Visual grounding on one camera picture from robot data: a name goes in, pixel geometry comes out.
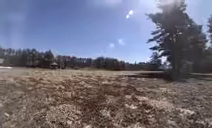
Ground tall dark pine tree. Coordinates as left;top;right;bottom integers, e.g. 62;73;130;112
145;0;208;82

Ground small dark shelter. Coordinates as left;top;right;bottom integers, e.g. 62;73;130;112
49;62;59;70

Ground distant wood of trees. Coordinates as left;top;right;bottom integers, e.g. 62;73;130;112
2;47;172;72

